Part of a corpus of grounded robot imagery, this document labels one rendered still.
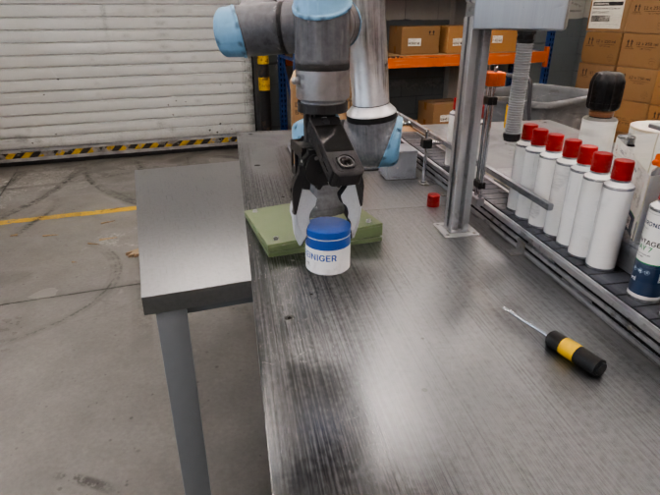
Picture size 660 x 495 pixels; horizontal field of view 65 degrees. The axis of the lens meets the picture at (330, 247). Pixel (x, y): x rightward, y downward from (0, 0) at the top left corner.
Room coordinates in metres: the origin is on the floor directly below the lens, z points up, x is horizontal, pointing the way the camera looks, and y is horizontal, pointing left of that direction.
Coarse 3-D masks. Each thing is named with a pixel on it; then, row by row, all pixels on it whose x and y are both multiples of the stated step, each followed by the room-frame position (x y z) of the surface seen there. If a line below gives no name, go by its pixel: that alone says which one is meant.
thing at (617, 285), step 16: (416, 144) 1.84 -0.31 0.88; (432, 144) 1.84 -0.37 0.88; (432, 160) 1.64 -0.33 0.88; (496, 192) 1.31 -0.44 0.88; (544, 240) 1.01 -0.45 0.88; (592, 272) 0.86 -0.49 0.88; (608, 272) 0.86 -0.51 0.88; (624, 272) 0.86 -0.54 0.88; (608, 288) 0.80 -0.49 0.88; (624, 288) 0.80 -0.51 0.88; (640, 304) 0.74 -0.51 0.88; (656, 304) 0.74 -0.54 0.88; (656, 320) 0.69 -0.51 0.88
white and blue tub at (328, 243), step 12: (312, 228) 0.72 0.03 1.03; (324, 228) 0.72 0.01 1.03; (336, 228) 0.72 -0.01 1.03; (348, 228) 0.72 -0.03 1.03; (312, 240) 0.71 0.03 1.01; (324, 240) 0.70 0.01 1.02; (336, 240) 0.70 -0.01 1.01; (348, 240) 0.72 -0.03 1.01; (312, 252) 0.71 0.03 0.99; (324, 252) 0.70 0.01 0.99; (336, 252) 0.70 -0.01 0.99; (348, 252) 0.72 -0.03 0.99; (312, 264) 0.71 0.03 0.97; (324, 264) 0.70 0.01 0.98; (336, 264) 0.70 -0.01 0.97; (348, 264) 0.72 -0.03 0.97
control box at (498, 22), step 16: (480, 0) 1.11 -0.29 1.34; (496, 0) 1.10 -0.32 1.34; (512, 0) 1.09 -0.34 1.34; (528, 0) 1.08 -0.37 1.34; (544, 0) 1.07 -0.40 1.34; (560, 0) 1.06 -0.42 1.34; (480, 16) 1.11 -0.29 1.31; (496, 16) 1.10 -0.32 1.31; (512, 16) 1.09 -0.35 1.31; (528, 16) 1.08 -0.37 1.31; (544, 16) 1.06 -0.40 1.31; (560, 16) 1.05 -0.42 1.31
